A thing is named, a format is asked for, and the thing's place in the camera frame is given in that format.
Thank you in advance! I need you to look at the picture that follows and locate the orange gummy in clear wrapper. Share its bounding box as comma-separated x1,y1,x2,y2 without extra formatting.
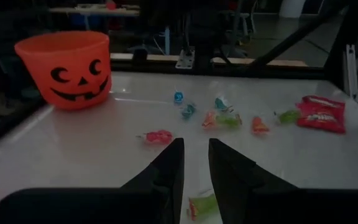
250,116,270,136
201,111,219,130

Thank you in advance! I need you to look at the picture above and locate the wooden table board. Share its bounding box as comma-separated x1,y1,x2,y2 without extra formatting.
109,52,309,68

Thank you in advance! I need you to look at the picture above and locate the red gummy in clear wrapper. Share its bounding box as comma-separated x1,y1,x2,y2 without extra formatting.
137,129,174,146

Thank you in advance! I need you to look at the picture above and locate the teal gummy in clear wrapper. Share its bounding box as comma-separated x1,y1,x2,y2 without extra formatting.
213,96,234,113
180,103,197,119

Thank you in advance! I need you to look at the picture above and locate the blue lollipop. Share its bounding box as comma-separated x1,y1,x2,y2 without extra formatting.
173,86,185,105

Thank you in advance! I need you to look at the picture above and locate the orange smiling pumpkin bucket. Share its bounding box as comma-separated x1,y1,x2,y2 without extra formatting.
13,30,113,111

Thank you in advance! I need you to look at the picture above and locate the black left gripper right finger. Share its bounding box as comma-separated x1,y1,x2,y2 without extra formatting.
208,138,306,224

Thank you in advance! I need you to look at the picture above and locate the white background cylinder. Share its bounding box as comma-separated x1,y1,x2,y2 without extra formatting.
280,0,306,19

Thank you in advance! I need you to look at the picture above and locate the silver mounting bracket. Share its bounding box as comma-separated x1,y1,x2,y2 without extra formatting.
175,48,196,70

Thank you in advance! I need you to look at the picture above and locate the white plate on frame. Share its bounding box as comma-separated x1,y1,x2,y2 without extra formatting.
345,45,358,103

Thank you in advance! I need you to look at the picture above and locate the red Skittles candy pack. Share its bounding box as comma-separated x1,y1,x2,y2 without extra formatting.
294,95,347,135

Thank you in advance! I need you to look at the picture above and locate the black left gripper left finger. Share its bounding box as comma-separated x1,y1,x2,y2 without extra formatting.
121,138,185,224

